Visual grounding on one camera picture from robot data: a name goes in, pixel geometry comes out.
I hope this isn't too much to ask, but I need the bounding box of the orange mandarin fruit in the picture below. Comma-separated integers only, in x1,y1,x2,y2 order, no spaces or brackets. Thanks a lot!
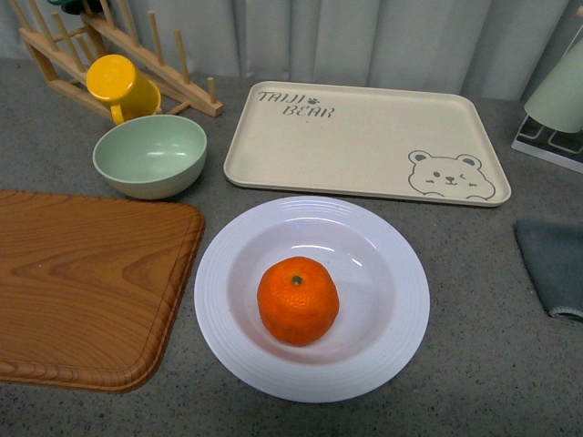
257,257,340,346

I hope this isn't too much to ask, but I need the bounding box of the white round plate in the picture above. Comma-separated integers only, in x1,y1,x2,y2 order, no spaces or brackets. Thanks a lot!
194,196,430,403

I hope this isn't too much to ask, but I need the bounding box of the beige bear serving tray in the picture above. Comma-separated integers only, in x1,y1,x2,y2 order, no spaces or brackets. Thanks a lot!
223,81,511,208

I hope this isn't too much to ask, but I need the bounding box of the light green bowl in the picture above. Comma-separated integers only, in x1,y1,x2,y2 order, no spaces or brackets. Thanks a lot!
92,115,208,200

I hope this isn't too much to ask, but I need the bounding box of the brown wooden cutting board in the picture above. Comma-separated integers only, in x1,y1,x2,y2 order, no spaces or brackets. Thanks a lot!
1,190,205,392

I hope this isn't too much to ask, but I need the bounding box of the yellow plastic mug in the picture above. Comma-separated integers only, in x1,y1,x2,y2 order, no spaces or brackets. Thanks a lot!
87,55,162,125

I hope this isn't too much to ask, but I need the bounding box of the dark grey cloth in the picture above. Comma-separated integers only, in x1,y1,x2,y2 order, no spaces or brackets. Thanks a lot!
515,218,582,321

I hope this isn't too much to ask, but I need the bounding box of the wooden dish rack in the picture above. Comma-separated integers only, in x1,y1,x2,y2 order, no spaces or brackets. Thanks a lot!
1,0,224,118

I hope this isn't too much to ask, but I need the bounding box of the white cup holder stand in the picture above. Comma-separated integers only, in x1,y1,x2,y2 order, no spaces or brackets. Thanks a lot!
512,28,582,173

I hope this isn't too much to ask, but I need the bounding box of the light green upturned cup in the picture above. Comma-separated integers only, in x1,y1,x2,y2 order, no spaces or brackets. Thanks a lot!
525,40,582,133

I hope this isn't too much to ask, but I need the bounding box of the dark green object on rack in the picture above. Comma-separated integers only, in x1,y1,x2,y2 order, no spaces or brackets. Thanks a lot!
47,0,91,15

